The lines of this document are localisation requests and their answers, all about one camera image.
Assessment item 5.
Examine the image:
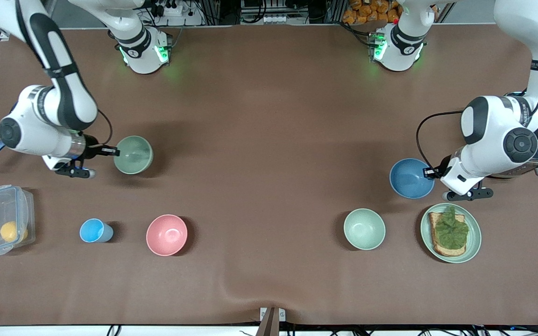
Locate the white power strip with plugs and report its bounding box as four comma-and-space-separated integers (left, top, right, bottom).
155, 2, 204, 26

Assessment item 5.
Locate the orange snack bag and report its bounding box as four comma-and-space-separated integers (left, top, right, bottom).
342, 0, 403, 24

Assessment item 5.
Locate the long white power strip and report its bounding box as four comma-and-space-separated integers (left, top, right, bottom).
263, 14, 308, 24

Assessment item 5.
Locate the green plate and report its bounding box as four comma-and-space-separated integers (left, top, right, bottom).
420, 203, 482, 264

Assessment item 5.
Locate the blue bowl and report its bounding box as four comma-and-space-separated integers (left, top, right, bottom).
389, 158, 436, 199

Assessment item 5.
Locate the green bowl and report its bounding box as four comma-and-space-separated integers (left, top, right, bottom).
343, 208, 386, 251
113, 135, 154, 175

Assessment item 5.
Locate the metal table edge bracket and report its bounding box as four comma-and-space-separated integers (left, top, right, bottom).
256, 307, 286, 336

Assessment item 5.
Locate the toast slice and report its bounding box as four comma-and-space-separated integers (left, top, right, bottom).
428, 212, 467, 257

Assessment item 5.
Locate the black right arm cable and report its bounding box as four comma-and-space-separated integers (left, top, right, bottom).
96, 110, 113, 146

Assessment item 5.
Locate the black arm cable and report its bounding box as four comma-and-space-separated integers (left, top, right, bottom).
96, 110, 113, 146
416, 111, 464, 171

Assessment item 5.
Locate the yellow lemon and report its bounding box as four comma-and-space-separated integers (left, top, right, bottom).
0, 221, 29, 243

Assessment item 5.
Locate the green lettuce leaf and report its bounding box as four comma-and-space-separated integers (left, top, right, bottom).
434, 206, 469, 249

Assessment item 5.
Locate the pink bowl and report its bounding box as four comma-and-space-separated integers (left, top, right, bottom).
146, 214, 189, 257

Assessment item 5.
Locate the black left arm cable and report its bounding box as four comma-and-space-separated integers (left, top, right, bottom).
416, 111, 464, 171

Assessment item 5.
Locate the light blue cup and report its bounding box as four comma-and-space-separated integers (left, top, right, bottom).
79, 218, 114, 244

